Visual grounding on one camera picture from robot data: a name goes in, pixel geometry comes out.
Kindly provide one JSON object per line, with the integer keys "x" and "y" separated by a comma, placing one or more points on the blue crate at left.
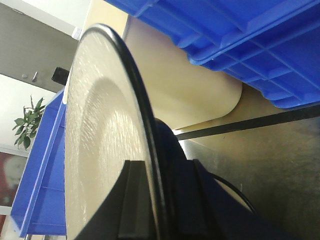
{"x": 39, "y": 204}

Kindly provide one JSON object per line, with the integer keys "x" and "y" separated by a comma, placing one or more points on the cream plastic storage bin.
{"x": 181, "y": 94}

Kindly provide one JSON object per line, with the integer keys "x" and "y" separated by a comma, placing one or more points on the green potted plant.
{"x": 26, "y": 127}

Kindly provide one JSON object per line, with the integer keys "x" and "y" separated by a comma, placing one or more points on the beige plate black rim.
{"x": 109, "y": 120}

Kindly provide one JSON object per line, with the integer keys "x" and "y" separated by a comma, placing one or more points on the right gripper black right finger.
{"x": 205, "y": 211}

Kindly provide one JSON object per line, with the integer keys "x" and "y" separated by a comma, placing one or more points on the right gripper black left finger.
{"x": 126, "y": 213}

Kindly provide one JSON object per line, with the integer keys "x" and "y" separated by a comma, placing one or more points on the blue plastic crate stack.
{"x": 270, "y": 45}

